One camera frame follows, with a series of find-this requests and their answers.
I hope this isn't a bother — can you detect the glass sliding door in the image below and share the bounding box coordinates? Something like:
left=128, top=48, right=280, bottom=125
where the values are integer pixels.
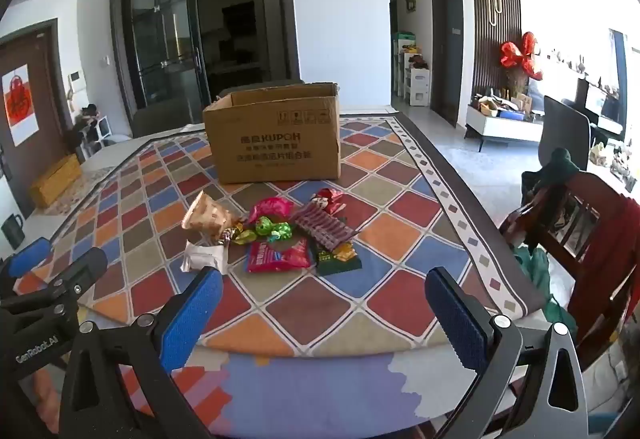
left=110, top=0, right=296, bottom=125

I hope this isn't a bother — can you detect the red cloth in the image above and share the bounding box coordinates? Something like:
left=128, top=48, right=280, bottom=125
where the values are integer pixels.
left=567, top=196, right=640, bottom=350

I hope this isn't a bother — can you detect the maroon striped snack packet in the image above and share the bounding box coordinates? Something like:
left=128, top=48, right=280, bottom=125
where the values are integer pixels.
left=289, top=206, right=361, bottom=251

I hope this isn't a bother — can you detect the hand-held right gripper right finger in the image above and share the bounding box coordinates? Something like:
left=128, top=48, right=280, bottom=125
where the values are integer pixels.
left=424, top=266, right=590, bottom=439

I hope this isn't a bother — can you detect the red and white door poster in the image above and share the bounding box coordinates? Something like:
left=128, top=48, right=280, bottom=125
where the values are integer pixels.
left=2, top=64, right=40, bottom=142

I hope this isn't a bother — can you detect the red and white candy packet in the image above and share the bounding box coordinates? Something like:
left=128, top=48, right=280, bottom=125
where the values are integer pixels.
left=307, top=188, right=347, bottom=215

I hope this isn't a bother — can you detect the dark green jug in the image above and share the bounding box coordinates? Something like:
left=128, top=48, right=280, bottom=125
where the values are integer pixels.
left=0, top=213, right=26, bottom=251

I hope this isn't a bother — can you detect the white low cabinet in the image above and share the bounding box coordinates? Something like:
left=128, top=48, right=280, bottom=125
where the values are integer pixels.
left=464, top=102, right=546, bottom=153

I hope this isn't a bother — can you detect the black monitor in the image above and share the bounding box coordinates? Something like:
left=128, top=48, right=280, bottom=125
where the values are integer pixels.
left=575, top=76, right=622, bottom=121

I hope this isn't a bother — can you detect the red wooden chair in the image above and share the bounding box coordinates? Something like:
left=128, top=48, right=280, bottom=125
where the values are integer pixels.
left=500, top=169, right=640, bottom=370

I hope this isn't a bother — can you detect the white snack packet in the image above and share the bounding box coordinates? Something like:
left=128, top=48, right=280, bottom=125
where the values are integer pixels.
left=180, top=240, right=229, bottom=276

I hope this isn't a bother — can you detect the dark green cloth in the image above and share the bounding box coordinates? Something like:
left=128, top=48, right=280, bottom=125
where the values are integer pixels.
left=530, top=146, right=582, bottom=200

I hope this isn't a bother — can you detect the red snack packet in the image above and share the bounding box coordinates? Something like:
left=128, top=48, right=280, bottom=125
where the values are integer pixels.
left=246, top=238, right=314, bottom=274

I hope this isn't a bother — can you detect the brown entrance door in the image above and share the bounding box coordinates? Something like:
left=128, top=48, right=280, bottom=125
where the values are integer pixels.
left=0, top=19, right=76, bottom=220

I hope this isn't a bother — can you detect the low white shoe rack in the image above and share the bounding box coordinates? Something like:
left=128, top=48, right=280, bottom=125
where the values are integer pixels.
left=74, top=103, right=114, bottom=157

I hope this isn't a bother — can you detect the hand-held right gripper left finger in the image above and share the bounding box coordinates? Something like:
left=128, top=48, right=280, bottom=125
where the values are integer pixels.
left=57, top=266, right=226, bottom=439

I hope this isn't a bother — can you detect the pile of small boxes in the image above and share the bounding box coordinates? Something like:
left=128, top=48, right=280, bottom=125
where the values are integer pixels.
left=472, top=86, right=534, bottom=120

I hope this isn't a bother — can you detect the yellow box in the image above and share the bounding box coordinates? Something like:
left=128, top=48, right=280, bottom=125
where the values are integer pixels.
left=29, top=153, right=83, bottom=209

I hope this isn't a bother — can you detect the dark hallway door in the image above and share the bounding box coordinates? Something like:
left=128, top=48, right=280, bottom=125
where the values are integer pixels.
left=430, top=0, right=466, bottom=127

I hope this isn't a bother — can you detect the colourful checked tablecloth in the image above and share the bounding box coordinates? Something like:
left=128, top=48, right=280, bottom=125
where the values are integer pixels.
left=50, top=114, right=548, bottom=360

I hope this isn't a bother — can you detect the red flower decoration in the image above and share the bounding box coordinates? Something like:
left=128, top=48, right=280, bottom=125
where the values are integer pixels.
left=500, top=32, right=544, bottom=81

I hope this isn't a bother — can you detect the white hallway shelf unit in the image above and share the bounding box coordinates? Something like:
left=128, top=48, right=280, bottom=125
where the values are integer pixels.
left=391, top=33, right=431, bottom=108

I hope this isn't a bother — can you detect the beige waffle snack packet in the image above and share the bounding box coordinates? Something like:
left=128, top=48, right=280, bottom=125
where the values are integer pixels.
left=182, top=190, right=236, bottom=245

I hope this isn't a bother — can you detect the pink snack packet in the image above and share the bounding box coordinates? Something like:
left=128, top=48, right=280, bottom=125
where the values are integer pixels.
left=246, top=197, right=296, bottom=230

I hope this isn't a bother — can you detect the green plastic bag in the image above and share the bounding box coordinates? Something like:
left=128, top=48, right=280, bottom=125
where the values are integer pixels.
left=515, top=246, right=577, bottom=326

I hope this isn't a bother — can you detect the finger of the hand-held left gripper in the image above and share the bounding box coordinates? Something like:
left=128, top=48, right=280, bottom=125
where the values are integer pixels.
left=0, top=247, right=109, bottom=326
left=0, top=237, right=54, bottom=296

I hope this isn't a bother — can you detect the dark green snack packet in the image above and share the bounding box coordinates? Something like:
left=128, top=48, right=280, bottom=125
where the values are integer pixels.
left=315, top=241, right=363, bottom=276

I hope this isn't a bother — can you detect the brown cardboard box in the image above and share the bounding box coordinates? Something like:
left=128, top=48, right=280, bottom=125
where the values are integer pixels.
left=202, top=82, right=342, bottom=185

